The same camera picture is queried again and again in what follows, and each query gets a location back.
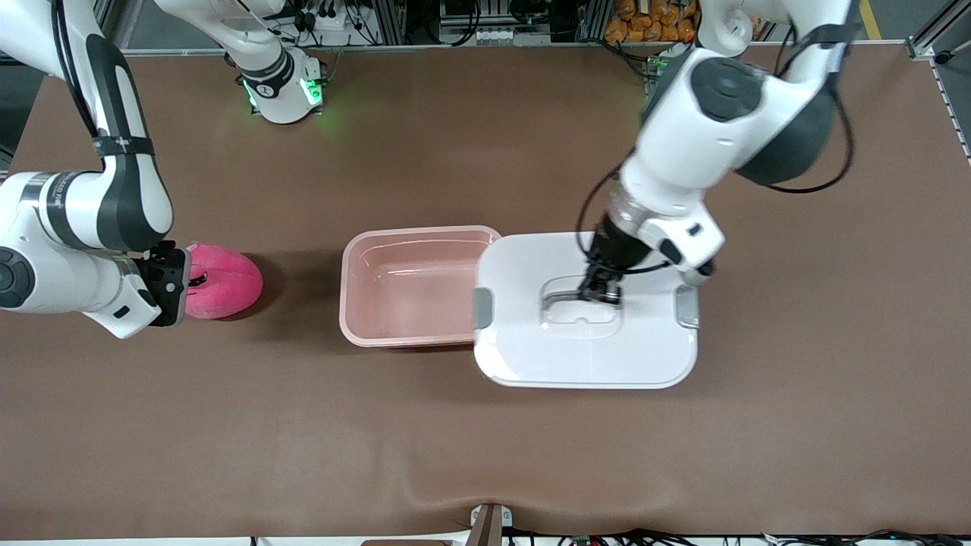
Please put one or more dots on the pink plastic storage box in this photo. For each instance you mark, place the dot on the pink plastic storage box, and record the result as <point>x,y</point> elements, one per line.
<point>410,292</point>

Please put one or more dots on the metal table edge bracket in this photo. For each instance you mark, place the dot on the metal table edge bracket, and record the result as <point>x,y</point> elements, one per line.
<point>489,527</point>

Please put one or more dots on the white power strip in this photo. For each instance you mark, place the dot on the white power strip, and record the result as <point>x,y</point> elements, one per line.
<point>330,30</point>

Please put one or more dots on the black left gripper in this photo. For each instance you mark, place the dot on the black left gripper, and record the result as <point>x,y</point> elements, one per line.
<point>613,252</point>

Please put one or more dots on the white socket block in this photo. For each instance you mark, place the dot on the white socket block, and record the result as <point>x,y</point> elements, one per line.
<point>489,36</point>

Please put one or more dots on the orange snack packets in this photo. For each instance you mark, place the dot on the orange snack packets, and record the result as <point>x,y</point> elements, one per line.
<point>652,23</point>

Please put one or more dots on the aluminium frame post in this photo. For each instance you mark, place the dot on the aluminium frame post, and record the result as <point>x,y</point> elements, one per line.
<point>929,38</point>
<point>387,23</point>

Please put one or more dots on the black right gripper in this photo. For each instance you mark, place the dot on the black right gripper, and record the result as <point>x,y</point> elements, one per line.
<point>171,282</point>

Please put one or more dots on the brown table cover sheet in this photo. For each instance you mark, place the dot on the brown table cover sheet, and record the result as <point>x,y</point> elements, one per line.
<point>683,455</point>

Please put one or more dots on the perforated metal edge rail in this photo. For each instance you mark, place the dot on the perforated metal edge rail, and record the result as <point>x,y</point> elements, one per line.
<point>953,110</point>

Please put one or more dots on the pink plush toy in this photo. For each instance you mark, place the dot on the pink plush toy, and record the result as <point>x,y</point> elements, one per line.
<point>227,284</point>

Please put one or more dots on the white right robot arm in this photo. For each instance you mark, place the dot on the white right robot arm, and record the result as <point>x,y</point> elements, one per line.
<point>76,212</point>

